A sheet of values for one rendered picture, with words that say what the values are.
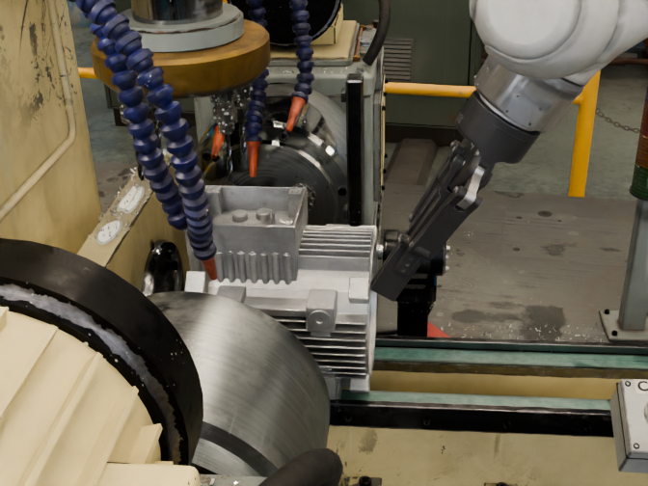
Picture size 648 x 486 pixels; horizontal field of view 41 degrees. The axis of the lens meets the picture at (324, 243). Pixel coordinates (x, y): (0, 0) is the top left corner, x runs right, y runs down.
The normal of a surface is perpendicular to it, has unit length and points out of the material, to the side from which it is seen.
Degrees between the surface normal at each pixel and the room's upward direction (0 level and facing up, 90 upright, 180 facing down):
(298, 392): 58
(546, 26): 80
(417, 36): 90
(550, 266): 0
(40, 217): 90
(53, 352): 31
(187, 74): 90
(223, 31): 90
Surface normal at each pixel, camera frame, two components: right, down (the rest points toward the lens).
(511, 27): -0.51, 0.25
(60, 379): 0.63, -0.66
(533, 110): -0.09, 0.47
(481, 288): -0.03, -0.88
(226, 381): 0.44, -0.77
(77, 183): 1.00, 0.02
